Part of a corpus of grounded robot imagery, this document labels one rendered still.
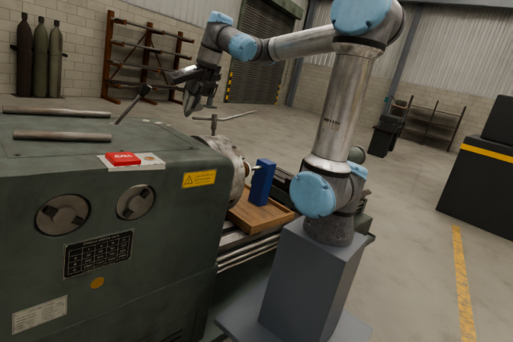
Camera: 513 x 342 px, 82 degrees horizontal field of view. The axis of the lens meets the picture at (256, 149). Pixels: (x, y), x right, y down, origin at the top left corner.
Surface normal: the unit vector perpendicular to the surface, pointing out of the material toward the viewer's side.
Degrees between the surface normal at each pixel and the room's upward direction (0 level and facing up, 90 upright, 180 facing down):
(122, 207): 90
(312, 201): 98
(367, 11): 82
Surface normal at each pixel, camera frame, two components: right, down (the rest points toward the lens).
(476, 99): -0.53, 0.11
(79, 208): 0.69, 0.33
